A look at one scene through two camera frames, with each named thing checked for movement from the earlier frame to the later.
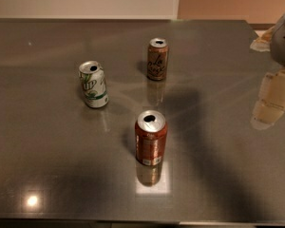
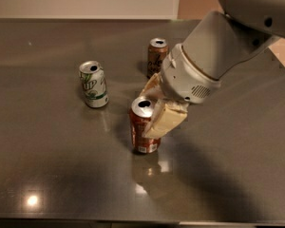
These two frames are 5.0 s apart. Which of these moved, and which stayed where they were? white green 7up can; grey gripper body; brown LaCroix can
Moved: grey gripper body
Stayed: white green 7up can; brown LaCroix can
